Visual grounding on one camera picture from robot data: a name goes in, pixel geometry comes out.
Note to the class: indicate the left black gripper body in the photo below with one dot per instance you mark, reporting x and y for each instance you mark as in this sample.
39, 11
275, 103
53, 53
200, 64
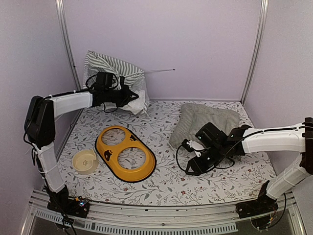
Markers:
120, 98

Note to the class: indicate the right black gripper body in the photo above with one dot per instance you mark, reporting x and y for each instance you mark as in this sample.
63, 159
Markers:
215, 156

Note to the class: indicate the green striped pet tent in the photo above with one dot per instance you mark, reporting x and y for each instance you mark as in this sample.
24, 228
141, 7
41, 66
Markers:
134, 78

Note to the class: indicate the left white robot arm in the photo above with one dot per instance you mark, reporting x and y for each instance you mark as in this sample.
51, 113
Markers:
39, 126

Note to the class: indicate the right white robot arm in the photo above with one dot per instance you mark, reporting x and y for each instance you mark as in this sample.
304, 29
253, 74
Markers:
296, 138

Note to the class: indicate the cream pet bowl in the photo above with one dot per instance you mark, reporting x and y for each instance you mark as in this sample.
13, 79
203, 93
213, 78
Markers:
85, 162

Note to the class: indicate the green checked cushion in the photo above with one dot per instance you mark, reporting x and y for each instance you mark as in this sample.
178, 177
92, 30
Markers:
195, 116

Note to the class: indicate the yellow double bowl holder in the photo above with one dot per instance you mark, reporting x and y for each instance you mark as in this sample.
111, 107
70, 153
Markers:
131, 146

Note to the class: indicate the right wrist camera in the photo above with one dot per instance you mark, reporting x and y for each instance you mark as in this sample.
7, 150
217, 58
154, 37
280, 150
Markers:
193, 146

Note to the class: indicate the front aluminium rail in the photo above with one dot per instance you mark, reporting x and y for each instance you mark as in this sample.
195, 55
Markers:
119, 219

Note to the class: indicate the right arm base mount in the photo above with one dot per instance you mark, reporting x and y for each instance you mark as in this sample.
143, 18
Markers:
263, 204

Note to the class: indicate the left aluminium frame post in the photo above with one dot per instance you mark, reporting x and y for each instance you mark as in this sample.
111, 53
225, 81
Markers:
65, 36

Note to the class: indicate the aluminium frame post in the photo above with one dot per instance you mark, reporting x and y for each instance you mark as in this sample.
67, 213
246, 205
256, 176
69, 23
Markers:
65, 36
256, 50

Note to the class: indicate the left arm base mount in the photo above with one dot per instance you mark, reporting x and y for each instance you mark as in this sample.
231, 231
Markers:
62, 203

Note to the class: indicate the right aluminium frame post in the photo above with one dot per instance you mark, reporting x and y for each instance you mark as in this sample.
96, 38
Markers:
256, 50

